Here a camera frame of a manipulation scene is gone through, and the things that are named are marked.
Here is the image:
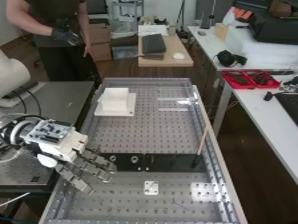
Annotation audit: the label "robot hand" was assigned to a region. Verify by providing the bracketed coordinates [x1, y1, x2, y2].
[20, 119, 120, 196]

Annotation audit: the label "small white box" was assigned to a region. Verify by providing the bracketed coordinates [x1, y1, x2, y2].
[94, 86, 139, 118]

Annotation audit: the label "black plate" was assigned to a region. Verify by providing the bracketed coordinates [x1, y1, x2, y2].
[99, 152, 208, 173]

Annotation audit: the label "person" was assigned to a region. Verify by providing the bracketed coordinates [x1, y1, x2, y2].
[6, 0, 100, 83]

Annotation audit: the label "thin stick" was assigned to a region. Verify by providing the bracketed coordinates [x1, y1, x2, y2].
[196, 107, 213, 156]

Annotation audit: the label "clear box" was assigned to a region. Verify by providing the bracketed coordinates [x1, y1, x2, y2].
[39, 77, 248, 224]

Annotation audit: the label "wooden desk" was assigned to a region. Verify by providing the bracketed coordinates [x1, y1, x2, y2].
[138, 32, 196, 68]

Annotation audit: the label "dark grey box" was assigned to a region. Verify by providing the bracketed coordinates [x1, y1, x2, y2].
[142, 33, 168, 55]

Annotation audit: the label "red tray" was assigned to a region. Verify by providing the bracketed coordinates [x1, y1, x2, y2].
[220, 69, 259, 90]
[247, 69, 283, 89]

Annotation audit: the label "black headphones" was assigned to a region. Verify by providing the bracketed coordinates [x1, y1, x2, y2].
[216, 49, 249, 68]

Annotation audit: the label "white desk with keyboard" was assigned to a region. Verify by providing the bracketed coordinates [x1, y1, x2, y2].
[212, 74, 298, 186]

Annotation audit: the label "small cardboard box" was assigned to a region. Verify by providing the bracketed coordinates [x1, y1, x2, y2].
[215, 22, 231, 42]

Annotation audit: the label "white desk with headphones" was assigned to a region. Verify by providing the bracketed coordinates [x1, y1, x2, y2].
[188, 25, 298, 73]

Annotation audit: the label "black keyboard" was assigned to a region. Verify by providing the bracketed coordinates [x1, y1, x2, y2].
[273, 92, 298, 127]

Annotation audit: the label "black case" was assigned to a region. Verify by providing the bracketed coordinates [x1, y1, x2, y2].
[247, 9, 298, 45]

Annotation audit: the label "black cable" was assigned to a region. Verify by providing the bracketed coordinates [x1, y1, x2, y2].
[12, 85, 44, 118]

